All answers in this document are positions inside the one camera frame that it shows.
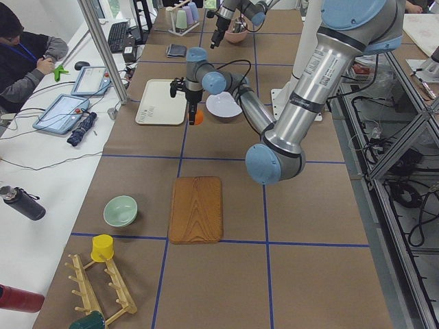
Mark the green ceramic bowl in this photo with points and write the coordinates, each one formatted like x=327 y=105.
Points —
x=120 y=211

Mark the purple pastel cup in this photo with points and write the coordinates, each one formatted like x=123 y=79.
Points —
x=188 y=15

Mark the green plastic clip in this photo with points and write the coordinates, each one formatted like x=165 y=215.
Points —
x=58 y=71

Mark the black keyboard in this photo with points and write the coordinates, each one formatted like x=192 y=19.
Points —
x=117 y=35

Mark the cream bear print tray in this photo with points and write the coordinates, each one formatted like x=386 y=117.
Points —
x=157 y=107

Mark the aluminium frame post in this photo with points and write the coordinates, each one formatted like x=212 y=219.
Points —
x=101 y=44

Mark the yellow cup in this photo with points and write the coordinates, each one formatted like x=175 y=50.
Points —
x=102 y=248

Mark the orange fruit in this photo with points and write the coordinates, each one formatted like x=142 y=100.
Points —
x=199 y=117

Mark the near blue teach pendant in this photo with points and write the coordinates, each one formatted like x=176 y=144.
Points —
x=62 y=115

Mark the wooden cup rack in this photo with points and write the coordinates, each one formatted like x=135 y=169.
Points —
x=102 y=290

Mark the blue teach pendant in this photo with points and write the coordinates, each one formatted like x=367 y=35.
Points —
x=62 y=115
x=91 y=81

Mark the seated person in grey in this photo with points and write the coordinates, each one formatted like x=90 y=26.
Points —
x=26 y=58

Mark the pink bowl with ice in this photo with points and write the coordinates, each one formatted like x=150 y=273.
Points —
x=237 y=32

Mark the small metal cup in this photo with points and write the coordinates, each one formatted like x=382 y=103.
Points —
x=112 y=113

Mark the far blue teach pendant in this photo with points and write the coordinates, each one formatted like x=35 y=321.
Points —
x=91 y=81

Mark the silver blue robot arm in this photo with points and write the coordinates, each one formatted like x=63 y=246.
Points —
x=261 y=16
x=345 y=30

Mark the dark green cup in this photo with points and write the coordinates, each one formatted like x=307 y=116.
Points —
x=94 y=320

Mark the white wire cup rack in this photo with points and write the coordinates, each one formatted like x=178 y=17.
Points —
x=170 y=14

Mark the red bottle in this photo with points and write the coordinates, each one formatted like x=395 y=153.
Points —
x=20 y=300

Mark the white round plate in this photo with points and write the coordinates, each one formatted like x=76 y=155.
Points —
x=223 y=105

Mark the green pastel cup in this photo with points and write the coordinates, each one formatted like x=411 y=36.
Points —
x=181 y=23

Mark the folded dark blue umbrella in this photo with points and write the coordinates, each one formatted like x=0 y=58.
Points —
x=78 y=134

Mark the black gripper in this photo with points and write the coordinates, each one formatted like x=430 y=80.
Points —
x=193 y=96
x=219 y=24

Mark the blue pastel cup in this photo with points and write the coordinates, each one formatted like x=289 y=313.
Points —
x=194 y=11

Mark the wooden cutting board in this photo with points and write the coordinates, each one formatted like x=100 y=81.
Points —
x=196 y=211

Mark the folded grey cloth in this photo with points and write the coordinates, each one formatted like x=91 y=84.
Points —
x=176 y=51

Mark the black water bottle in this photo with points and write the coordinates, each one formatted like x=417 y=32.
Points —
x=26 y=204

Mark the black computer mouse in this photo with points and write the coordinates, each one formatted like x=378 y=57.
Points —
x=80 y=64

